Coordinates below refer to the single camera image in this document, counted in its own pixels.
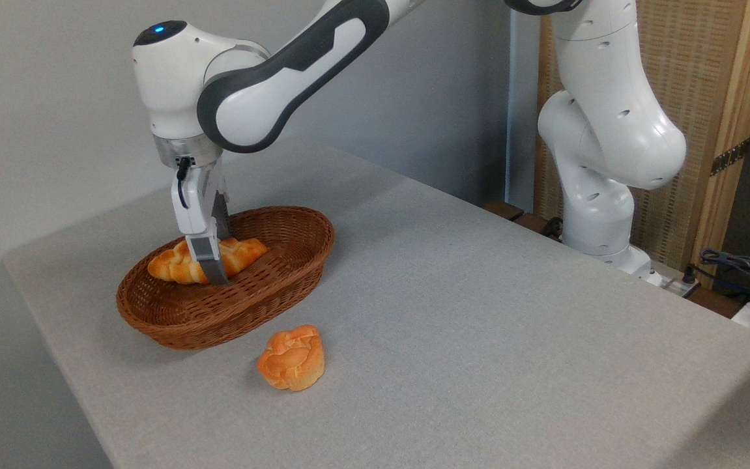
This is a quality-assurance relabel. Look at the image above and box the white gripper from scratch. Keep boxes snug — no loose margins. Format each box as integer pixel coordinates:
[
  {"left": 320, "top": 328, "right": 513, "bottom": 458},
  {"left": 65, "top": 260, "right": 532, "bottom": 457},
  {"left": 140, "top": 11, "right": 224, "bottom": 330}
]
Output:
[{"left": 171, "top": 162, "right": 233, "bottom": 287}]

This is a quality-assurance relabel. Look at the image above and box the long braided bread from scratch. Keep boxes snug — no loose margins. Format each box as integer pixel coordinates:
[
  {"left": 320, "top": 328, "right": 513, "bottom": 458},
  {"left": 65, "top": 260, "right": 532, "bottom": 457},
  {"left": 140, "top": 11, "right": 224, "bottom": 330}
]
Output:
[{"left": 147, "top": 237, "right": 269, "bottom": 285}]

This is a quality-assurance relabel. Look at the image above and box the round knotted bread roll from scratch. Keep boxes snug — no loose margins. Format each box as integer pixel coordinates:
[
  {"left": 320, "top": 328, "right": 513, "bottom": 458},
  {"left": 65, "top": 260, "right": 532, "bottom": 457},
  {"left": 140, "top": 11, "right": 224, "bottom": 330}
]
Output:
[{"left": 257, "top": 324, "right": 326, "bottom": 391}]

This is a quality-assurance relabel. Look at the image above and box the brown wicker basket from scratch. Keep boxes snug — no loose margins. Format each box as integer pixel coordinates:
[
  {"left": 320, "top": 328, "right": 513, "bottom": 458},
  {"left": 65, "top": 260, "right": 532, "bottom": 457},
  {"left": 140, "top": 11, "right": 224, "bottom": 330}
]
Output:
[{"left": 116, "top": 206, "right": 336, "bottom": 351}]

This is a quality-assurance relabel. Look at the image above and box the brown wooden block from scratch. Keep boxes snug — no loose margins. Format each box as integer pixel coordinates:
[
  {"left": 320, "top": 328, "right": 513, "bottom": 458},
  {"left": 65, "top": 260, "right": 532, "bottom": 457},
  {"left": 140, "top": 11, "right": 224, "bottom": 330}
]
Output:
[
  {"left": 482, "top": 200, "right": 525, "bottom": 222},
  {"left": 513, "top": 212, "right": 553, "bottom": 236}
]

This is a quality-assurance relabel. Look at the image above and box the dark metal hinge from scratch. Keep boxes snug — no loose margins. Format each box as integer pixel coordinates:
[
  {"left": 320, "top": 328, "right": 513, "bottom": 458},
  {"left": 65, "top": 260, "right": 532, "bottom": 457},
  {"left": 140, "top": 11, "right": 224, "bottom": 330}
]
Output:
[{"left": 710, "top": 139, "right": 750, "bottom": 177}]

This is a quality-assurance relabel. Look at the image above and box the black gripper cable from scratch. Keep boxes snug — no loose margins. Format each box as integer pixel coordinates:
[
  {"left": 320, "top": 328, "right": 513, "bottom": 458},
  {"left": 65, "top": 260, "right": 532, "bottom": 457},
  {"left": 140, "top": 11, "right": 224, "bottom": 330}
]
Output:
[{"left": 175, "top": 156, "right": 195, "bottom": 210}]

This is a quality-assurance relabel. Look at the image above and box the woven screen with wood frame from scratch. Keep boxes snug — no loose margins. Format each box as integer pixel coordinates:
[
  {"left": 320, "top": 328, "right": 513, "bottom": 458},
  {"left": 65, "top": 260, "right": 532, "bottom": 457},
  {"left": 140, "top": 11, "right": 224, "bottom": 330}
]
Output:
[{"left": 534, "top": 0, "right": 750, "bottom": 282}]

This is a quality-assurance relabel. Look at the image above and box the black cable bundle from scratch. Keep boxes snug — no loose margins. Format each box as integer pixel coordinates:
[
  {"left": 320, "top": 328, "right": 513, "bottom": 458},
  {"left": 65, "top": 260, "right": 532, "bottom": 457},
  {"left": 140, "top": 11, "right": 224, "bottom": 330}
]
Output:
[{"left": 699, "top": 248, "right": 750, "bottom": 297}]

